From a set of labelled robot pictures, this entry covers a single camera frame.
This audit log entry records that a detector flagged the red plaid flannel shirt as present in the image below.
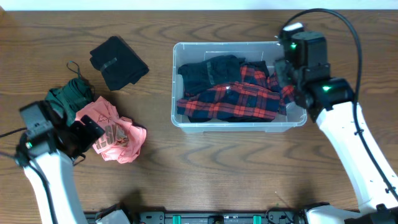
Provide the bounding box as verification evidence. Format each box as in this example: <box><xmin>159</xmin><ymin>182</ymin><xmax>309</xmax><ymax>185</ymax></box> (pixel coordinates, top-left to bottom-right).
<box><xmin>177</xmin><ymin>61</ymin><xmax>294</xmax><ymax>123</ymax></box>

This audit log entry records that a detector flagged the green garment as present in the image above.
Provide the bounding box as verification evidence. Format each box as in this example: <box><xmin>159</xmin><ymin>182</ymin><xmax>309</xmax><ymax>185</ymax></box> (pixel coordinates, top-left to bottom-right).
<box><xmin>45</xmin><ymin>61</ymin><xmax>94</xmax><ymax>126</ymax></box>

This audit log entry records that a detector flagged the pink garment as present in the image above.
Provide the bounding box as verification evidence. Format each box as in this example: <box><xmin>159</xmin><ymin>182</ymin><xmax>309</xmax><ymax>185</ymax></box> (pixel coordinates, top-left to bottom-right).
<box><xmin>75</xmin><ymin>96</ymin><xmax>147</xmax><ymax>164</ymax></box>

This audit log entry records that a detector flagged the black garment with tape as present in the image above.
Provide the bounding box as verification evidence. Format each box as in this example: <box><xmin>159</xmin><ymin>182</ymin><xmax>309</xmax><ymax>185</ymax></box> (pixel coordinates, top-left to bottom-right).
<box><xmin>90</xmin><ymin>36</ymin><xmax>149</xmax><ymax>91</ymax></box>

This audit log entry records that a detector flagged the dark navy garment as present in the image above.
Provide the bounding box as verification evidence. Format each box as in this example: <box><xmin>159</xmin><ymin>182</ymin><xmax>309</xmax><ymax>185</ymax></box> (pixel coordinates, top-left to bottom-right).
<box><xmin>178</xmin><ymin>55</ymin><xmax>245</xmax><ymax>95</ymax></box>

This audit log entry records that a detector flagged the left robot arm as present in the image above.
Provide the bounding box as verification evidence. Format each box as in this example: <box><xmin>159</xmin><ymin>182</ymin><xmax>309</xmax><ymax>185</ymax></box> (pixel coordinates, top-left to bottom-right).
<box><xmin>15</xmin><ymin>101</ymin><xmax>104</xmax><ymax>223</ymax></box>

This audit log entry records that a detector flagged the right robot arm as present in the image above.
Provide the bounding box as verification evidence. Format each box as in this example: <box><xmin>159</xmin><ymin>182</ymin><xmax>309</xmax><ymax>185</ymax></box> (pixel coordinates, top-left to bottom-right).
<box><xmin>275</xmin><ymin>28</ymin><xmax>397</xmax><ymax>223</ymax></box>

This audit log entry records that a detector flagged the clear plastic storage bin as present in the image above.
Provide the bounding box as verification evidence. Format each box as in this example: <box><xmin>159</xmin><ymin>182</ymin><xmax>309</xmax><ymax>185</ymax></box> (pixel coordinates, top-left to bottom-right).
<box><xmin>171</xmin><ymin>41</ymin><xmax>308</xmax><ymax>133</ymax></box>

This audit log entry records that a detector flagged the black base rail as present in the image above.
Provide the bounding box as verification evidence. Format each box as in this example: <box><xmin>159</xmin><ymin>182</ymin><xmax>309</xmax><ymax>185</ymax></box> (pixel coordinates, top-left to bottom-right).
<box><xmin>83</xmin><ymin>202</ymin><xmax>312</xmax><ymax>224</ymax></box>

